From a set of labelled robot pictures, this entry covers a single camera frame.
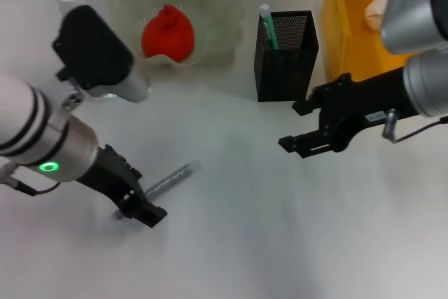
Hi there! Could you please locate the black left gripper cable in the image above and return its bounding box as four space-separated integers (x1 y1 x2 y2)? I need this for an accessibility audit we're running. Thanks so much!
12 178 63 197

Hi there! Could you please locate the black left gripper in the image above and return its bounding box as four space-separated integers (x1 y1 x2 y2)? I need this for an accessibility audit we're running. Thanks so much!
74 144 168 229

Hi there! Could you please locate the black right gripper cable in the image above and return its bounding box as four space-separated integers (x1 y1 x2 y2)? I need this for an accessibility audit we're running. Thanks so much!
391 116 448 145

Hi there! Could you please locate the white paper ball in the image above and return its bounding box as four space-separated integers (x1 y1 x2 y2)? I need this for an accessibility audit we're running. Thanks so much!
363 0 390 30

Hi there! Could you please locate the black mesh pen holder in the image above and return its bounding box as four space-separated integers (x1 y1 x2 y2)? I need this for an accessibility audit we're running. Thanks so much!
254 10 321 103

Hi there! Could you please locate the orange fruit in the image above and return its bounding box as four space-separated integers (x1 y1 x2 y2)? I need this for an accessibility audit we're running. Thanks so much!
141 4 195 64

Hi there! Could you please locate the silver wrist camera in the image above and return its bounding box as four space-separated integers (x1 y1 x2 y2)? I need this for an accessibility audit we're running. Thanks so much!
379 0 448 55
51 4 152 104

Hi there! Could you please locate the silver marker pen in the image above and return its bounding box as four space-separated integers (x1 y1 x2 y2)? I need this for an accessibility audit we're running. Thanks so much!
113 160 203 222

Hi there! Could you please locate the clear green fruit bowl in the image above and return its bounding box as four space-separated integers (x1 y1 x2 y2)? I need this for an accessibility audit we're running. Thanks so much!
107 0 246 69

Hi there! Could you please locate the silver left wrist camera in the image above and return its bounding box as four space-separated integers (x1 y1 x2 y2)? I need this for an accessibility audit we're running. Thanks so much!
51 4 152 104

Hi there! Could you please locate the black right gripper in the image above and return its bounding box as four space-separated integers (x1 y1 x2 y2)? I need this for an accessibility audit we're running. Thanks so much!
278 66 419 160

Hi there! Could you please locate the mint green utility knife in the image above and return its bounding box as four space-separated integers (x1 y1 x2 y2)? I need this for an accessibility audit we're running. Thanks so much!
258 4 281 51

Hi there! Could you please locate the yellow plastic bin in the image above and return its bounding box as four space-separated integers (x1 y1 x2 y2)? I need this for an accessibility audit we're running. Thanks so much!
321 0 409 85

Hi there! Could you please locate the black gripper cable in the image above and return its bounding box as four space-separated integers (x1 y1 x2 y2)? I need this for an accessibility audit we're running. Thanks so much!
12 178 63 197
391 116 448 145

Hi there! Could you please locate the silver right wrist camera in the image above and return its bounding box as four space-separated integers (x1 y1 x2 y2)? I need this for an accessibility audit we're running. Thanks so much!
379 0 448 55

